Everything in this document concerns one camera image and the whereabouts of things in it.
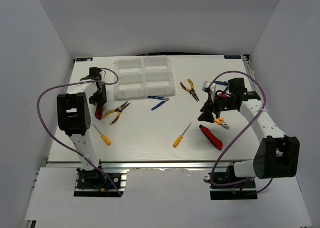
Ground blue wire cutters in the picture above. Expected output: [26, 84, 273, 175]
[147, 95, 170, 111]

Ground yellow handle screwdriver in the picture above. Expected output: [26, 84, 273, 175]
[172, 123, 192, 148]
[92, 124, 111, 146]

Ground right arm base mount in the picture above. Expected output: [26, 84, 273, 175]
[203, 163, 258, 200]

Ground yellow handle screwdriver centre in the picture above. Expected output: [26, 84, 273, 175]
[172, 123, 192, 148]

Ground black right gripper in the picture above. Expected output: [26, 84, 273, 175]
[197, 92, 236, 123]

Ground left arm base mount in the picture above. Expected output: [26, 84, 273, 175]
[73, 168, 127, 197]

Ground blue handled cutters right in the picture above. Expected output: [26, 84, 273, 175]
[214, 81, 228, 86]

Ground yellow handle screwdriver left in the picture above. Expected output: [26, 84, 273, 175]
[92, 124, 111, 146]

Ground aluminium rail front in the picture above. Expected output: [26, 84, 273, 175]
[46, 159, 256, 171]

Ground blue sticker corner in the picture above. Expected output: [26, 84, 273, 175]
[223, 55, 242, 60]
[75, 57, 93, 62]

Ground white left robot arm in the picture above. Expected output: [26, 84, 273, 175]
[56, 67, 107, 187]

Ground blue sticker left corner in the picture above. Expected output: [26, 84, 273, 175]
[75, 57, 93, 62]

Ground blue sticker right corner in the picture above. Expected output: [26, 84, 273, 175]
[223, 55, 242, 60]

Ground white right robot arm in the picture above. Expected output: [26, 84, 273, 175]
[198, 78, 300, 187]

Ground red black knife right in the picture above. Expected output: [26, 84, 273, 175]
[199, 125, 223, 150]

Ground white compartment tray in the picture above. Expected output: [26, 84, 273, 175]
[113, 56, 176, 100]

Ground yellow pliers centre right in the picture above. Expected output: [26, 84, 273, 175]
[180, 79, 200, 102]

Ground yellow long nose pliers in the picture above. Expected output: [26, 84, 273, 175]
[102, 101, 130, 125]

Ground orange black combination pliers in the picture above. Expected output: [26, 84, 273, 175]
[214, 117, 230, 129]

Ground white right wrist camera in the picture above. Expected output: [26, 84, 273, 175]
[202, 81, 216, 100]

